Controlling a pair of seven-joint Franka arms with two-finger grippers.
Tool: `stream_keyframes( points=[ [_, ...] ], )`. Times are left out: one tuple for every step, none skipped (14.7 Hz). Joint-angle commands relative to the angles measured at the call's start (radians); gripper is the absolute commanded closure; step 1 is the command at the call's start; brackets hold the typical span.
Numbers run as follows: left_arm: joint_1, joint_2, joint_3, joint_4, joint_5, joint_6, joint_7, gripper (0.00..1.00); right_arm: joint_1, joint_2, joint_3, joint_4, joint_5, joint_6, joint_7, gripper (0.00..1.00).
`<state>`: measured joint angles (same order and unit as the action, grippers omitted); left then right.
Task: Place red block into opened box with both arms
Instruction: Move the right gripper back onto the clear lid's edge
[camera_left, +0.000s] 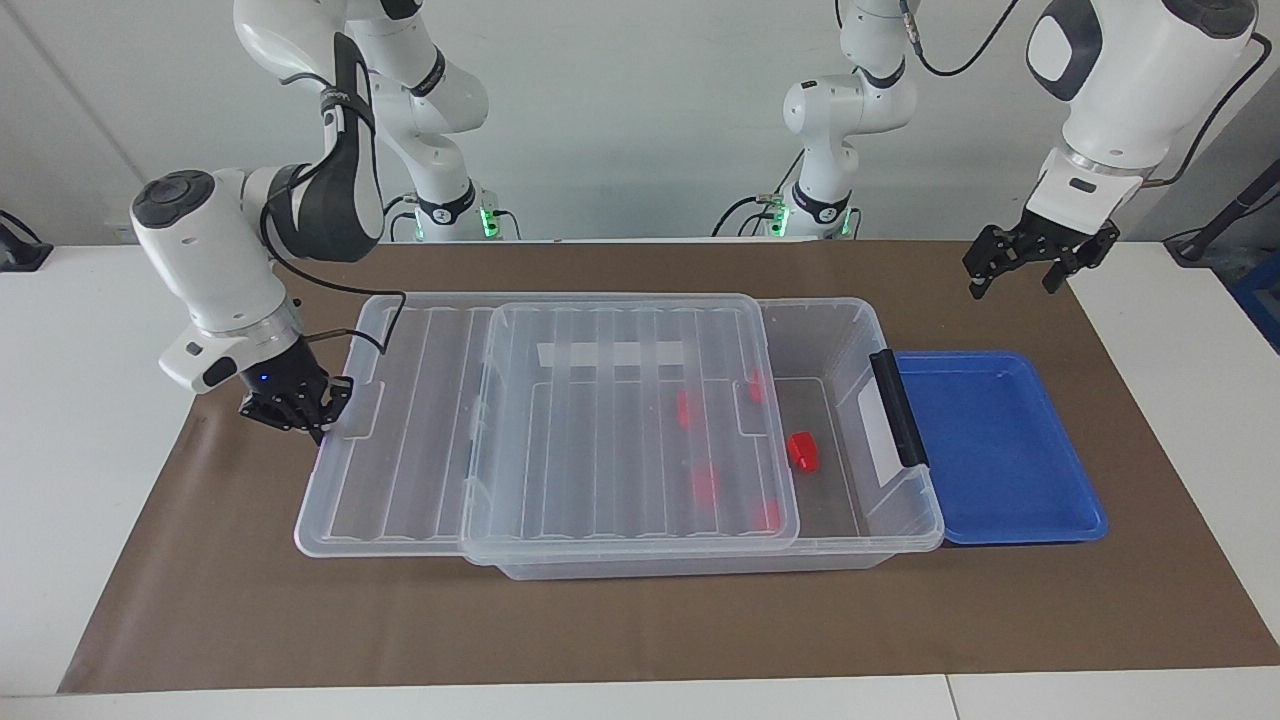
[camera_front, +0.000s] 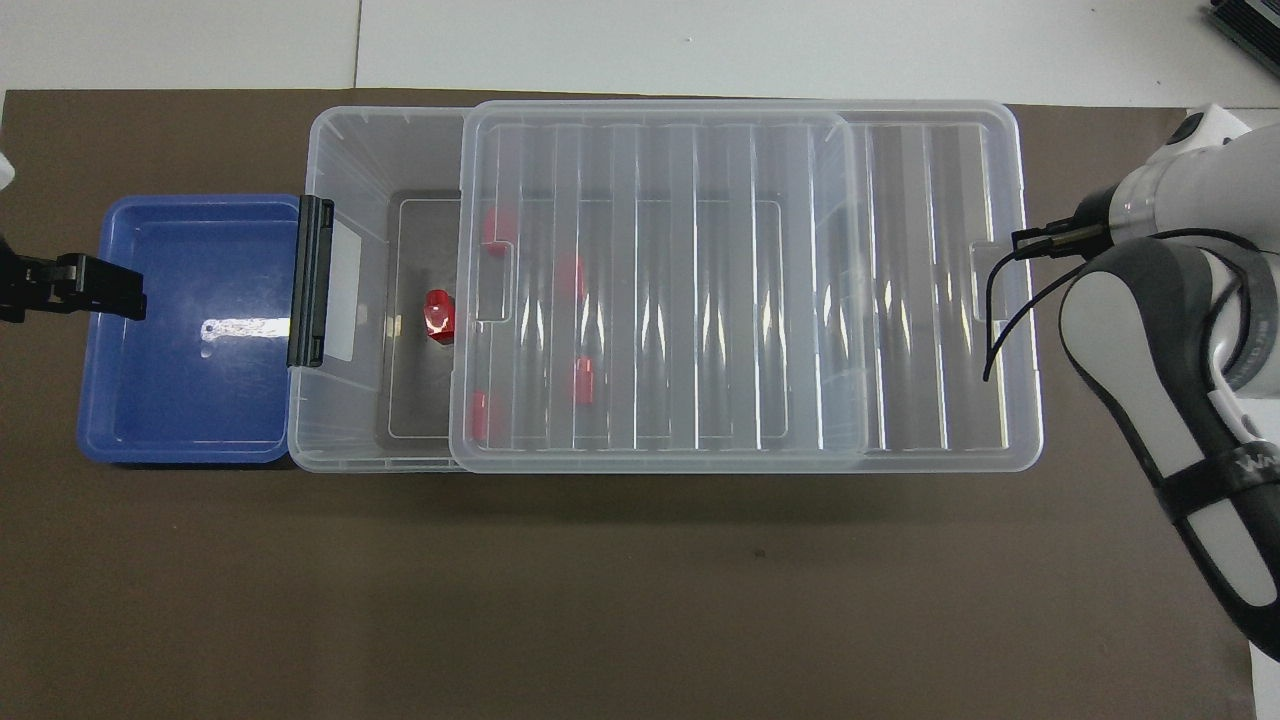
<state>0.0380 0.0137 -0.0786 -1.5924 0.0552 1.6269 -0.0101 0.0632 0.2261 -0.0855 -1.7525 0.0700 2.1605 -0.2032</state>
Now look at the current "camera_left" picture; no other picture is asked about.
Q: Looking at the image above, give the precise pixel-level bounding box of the blue plastic tray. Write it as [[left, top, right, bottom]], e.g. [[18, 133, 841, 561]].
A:
[[892, 350, 1110, 547]]

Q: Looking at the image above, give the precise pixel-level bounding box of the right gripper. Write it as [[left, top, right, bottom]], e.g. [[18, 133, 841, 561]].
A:
[[238, 335, 355, 447]]

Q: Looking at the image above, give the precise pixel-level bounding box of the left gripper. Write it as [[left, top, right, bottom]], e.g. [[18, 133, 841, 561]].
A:
[[962, 210, 1122, 300]]

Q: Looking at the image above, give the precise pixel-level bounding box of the clear plastic lid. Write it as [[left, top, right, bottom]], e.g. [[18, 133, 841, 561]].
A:
[[293, 292, 501, 559], [458, 292, 802, 569]]

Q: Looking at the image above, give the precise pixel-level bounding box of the clear plastic storage box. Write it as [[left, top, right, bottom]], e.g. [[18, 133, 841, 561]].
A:
[[488, 296, 947, 582]]

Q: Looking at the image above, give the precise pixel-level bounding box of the black cable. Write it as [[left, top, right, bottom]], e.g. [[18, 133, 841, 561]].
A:
[[260, 165, 408, 357], [897, 0, 1022, 78], [1145, 31, 1275, 188], [711, 150, 804, 239]]

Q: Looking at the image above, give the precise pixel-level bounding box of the black stand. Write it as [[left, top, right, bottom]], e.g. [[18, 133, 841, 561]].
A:
[[0, 209, 54, 273], [1162, 158, 1280, 267]]

